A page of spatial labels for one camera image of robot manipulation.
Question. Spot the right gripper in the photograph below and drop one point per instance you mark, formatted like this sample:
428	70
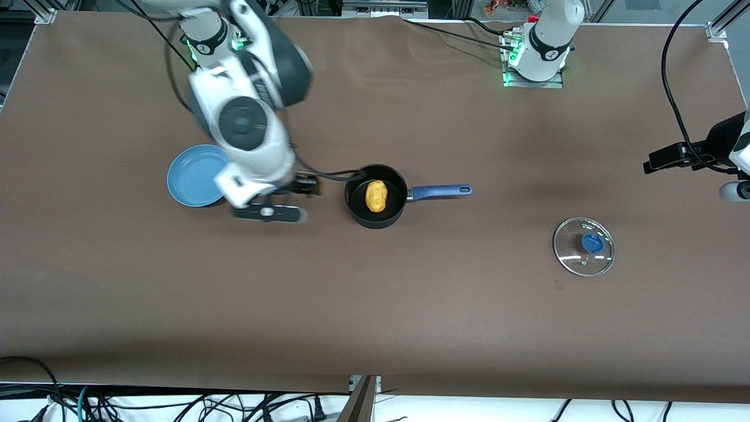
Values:
304	186

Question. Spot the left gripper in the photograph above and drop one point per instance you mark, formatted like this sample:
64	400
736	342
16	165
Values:
716	142

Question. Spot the yellow potato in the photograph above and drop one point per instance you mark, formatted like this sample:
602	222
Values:
376	196

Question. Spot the glass lid with blue knob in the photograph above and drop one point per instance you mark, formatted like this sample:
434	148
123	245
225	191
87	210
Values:
592	242

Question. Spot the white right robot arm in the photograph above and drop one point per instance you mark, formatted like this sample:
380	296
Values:
243	120

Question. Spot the blue round plate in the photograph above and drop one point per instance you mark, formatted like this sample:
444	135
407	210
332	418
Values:
193	176

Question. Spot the brown table cover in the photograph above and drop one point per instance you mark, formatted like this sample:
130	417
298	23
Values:
375	305

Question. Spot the grey metal device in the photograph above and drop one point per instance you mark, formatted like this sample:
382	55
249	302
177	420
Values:
384	7

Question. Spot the aluminium frame corner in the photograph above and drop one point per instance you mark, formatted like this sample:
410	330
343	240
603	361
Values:
44	12
723	23

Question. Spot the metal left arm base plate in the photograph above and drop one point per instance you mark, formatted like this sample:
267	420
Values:
556	84

